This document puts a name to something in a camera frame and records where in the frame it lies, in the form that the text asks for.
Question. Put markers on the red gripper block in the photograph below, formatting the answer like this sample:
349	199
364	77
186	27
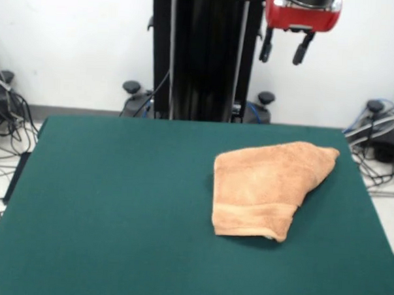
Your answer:
300	19

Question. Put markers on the tan terry towel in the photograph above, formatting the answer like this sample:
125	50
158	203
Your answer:
264	189

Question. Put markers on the dark green table cloth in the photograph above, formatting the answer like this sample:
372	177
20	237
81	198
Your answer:
83	214

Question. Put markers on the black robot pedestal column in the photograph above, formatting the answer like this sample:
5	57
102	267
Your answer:
204	56

